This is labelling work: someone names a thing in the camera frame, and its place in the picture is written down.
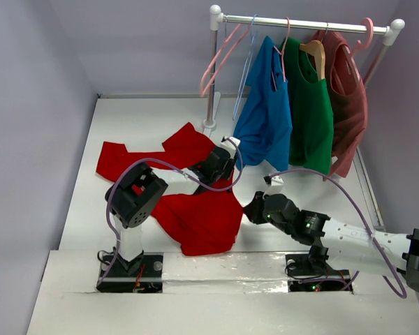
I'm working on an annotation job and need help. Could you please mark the light blue wire hanger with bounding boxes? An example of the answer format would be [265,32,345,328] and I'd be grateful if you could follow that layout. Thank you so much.
[233,14,258,121]

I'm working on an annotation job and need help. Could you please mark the wooden hanger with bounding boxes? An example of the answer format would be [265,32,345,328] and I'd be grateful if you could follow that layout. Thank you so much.
[299,40,325,80]

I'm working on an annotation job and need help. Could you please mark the white and chrome clothes rack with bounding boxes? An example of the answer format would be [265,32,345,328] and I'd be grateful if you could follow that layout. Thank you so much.
[199,4,406,137]

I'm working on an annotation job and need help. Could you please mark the blue t-shirt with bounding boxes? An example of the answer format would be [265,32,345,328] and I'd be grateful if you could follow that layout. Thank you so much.
[233,36,293,171]

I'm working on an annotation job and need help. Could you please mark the green t-shirt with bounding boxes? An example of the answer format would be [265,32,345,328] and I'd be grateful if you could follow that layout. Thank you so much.
[284,38,334,174]

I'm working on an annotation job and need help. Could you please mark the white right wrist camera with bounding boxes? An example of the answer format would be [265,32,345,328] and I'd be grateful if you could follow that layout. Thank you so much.
[263,175,284,195]

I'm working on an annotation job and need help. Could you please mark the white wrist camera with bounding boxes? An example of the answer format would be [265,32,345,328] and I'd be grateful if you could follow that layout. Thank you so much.
[263,175,284,195]
[220,136,240,156]

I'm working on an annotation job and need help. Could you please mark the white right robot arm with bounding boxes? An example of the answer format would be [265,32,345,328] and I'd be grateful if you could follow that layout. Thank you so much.
[244,191,419,293]

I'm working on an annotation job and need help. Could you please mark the thick pink plastic hanger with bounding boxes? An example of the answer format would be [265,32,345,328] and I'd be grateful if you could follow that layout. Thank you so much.
[348,17,375,59]

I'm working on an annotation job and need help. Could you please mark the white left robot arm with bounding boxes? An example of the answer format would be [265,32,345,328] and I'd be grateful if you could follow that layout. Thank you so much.
[105,137,242,276]

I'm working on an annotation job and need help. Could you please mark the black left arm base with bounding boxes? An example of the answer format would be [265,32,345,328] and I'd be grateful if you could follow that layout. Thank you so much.
[96,251,163,294]

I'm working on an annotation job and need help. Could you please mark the dusty red t-shirt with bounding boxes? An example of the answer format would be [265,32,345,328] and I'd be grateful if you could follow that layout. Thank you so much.
[312,30,368,177]

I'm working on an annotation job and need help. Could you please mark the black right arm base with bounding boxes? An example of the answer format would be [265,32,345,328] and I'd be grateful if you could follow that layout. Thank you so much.
[284,246,353,292]

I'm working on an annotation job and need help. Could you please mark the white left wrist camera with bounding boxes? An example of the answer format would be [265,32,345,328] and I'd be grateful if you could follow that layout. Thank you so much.
[220,136,240,156]

